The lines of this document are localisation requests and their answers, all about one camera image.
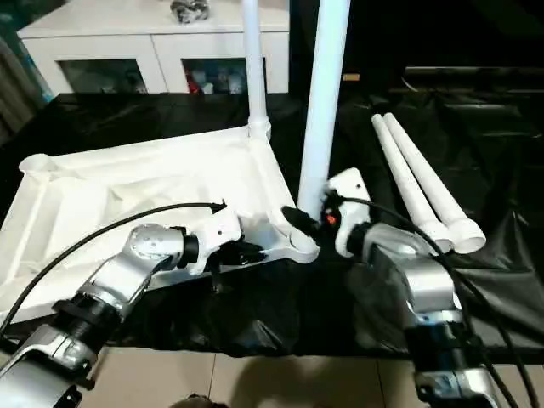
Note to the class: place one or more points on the black glossy mat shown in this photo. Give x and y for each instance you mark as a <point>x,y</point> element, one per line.
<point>297,306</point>

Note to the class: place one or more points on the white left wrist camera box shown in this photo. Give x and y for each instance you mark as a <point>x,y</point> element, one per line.
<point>217,229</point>

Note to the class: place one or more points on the black speaker box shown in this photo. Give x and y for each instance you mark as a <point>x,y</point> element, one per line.
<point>374,42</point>

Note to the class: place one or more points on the white glass-door cabinet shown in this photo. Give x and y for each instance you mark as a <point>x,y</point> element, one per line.
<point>127,42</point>

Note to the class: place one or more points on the grey curtain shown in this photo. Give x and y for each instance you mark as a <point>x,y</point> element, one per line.
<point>21,85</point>

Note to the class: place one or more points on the black left robot foot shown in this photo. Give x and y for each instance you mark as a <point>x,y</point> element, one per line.
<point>195,401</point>

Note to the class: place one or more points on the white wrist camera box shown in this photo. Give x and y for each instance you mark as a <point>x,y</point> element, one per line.
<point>350,191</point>
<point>217,229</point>

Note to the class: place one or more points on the black glossy tv stand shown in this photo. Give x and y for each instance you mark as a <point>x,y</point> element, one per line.
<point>476,76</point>

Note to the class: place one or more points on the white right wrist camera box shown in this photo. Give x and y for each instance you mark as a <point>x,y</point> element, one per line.
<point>350,191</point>

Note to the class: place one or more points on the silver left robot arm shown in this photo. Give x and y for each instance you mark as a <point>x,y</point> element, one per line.
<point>106,280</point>

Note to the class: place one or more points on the white upturned plastic table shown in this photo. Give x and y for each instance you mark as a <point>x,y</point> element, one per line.
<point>106,200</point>

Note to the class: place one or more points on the white plastic table leg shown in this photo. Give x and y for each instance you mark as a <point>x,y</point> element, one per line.
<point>429,174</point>
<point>325,106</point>
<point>408,178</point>
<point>257,64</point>

